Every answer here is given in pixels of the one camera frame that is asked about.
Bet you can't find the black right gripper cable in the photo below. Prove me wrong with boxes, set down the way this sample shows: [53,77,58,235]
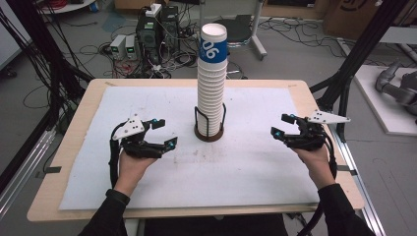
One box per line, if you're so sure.
[295,129,339,236]

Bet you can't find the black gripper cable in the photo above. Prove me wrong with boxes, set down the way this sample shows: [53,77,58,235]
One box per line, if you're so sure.
[295,129,339,236]
[108,121,125,190]

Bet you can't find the black wristband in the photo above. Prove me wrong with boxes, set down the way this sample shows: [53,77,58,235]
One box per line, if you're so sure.
[104,188,132,207]

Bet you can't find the black frame post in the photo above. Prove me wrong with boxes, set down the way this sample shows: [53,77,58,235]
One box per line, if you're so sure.
[4,0,94,102]
[309,0,411,143]

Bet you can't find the wooden table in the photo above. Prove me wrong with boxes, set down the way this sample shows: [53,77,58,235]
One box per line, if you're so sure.
[27,78,366,223]

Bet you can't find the black computer tower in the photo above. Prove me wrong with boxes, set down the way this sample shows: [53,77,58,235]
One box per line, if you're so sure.
[159,5,181,54]
[135,13,162,66]

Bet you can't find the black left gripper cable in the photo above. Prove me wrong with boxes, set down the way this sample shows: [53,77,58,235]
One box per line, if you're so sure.
[108,121,125,190]

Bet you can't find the person's right hand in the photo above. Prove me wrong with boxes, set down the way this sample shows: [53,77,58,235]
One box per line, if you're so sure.
[290,145,336,191]

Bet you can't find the tangle of floor cables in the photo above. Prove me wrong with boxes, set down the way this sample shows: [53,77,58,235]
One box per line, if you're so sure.
[78,30,201,80]

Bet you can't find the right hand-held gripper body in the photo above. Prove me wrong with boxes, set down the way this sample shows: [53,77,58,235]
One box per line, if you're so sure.
[283,110,351,152]

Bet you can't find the grey power supply box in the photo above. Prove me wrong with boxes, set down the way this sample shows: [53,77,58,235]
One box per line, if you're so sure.
[124,34,139,61]
[109,33,127,61]

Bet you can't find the black tape strip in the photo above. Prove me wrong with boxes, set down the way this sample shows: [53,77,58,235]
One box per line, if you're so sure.
[336,164,359,177]

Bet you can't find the white floor board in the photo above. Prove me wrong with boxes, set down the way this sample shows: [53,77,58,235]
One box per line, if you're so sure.
[353,64,417,138]

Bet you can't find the cardboard box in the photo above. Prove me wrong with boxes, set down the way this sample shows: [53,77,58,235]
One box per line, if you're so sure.
[322,0,383,41]

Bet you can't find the blue banded white paper cup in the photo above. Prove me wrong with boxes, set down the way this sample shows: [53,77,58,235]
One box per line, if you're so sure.
[198,23,229,71]

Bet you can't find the white metal stand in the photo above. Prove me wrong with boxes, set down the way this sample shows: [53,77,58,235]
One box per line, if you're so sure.
[249,0,268,62]

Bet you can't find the round white side table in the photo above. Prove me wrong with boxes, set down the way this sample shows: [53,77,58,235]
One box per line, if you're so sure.
[34,0,98,16]

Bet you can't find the red cable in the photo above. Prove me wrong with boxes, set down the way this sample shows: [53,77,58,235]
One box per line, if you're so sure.
[44,0,69,11]

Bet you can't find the aluminium rail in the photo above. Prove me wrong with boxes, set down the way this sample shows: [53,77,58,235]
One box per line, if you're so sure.
[328,124,387,236]
[0,127,57,217]

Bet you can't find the black floor cables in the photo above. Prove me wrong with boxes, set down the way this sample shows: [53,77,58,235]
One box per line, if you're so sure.
[258,17,349,59]

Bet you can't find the white power adapter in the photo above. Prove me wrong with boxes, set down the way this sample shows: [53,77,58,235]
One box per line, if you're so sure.
[145,3,163,19]

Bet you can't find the person's dark lap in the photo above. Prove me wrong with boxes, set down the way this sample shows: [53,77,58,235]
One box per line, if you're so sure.
[143,213,290,236]

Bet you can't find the person's left hand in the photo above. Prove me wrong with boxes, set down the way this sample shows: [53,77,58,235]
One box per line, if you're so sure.
[112,151,158,198]

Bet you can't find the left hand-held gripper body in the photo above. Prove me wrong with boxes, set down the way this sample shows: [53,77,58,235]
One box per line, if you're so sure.
[111,113,164,160]

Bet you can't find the stack of white paper cups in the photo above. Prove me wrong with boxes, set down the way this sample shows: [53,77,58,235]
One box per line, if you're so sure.
[196,67,228,138]

